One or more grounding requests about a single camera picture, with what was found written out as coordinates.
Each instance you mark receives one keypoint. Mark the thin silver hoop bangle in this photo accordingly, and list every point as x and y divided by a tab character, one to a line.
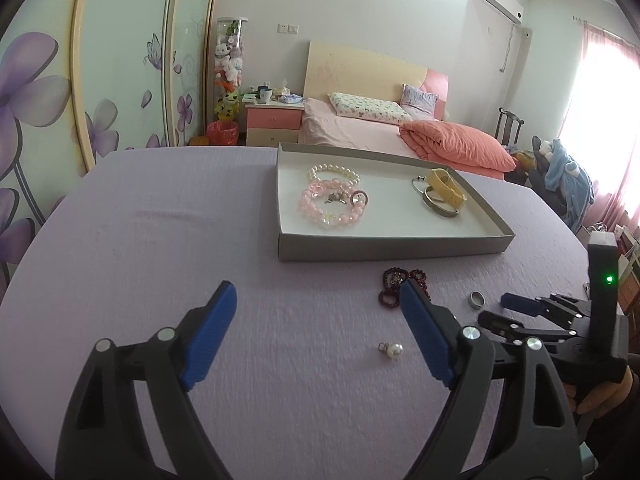
416	184

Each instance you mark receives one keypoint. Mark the small cardboard box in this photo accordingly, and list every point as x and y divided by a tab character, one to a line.
199	141

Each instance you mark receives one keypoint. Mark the pink bed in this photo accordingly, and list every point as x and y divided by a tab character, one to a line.
340	130

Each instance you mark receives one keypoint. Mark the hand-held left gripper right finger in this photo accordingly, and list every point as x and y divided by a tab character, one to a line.
425	335

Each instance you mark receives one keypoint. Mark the white floral pillow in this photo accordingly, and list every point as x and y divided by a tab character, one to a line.
367	107

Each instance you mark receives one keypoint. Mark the floral sliding wardrobe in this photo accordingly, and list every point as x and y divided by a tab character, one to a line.
50	85

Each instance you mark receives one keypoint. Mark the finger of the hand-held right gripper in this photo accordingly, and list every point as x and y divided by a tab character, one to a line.
517	304
500	327

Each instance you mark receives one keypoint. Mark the clear plush toy tube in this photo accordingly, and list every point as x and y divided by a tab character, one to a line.
230	60

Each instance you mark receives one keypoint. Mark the white air conditioner pipe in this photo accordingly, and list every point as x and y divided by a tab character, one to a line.
509	47

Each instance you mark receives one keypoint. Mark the silver cuff bangle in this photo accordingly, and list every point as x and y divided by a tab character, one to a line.
437	209

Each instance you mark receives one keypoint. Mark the purple tablecloth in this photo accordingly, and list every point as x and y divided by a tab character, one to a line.
175	235

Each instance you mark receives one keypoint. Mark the dark wooden chair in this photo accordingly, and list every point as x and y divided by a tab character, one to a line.
509	125

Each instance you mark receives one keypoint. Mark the yellow wrist band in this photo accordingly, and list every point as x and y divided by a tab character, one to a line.
447	190

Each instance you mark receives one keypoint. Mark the pink and white nightstand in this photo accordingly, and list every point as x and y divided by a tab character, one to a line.
272	122

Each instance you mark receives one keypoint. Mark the orange quilt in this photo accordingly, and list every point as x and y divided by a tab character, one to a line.
460	145

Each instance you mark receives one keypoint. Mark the yellow plush toy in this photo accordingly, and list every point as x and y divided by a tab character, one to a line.
227	105

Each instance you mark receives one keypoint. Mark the white wall socket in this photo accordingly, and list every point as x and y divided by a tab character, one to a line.
288	28

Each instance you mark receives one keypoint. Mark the blue plush robe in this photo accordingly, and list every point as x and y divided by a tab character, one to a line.
567	180

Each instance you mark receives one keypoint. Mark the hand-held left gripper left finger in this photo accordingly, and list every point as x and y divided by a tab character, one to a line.
207	340

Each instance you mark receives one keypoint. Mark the black office chair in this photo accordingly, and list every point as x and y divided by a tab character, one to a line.
537	172

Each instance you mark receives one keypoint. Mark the pink curtain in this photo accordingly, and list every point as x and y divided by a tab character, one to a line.
605	125

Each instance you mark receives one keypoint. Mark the person's right hand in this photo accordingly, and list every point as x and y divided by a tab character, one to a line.
602	396

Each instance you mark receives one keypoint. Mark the tissue box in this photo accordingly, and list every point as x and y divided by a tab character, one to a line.
281	92

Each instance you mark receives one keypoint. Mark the grey shallow cardboard tray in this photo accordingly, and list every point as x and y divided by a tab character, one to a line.
390	220

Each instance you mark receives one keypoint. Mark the red trash bin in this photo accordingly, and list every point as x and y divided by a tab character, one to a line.
222	134

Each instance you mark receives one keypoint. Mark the lilac printed pillow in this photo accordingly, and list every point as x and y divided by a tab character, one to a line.
420	100

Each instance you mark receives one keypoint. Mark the white pearl earring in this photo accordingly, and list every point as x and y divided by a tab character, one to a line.
395	351

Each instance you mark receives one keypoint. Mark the silver pearl cluster brooch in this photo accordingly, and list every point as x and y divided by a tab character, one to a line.
336	197

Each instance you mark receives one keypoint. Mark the person's right forearm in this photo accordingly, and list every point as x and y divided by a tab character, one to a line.
612	440

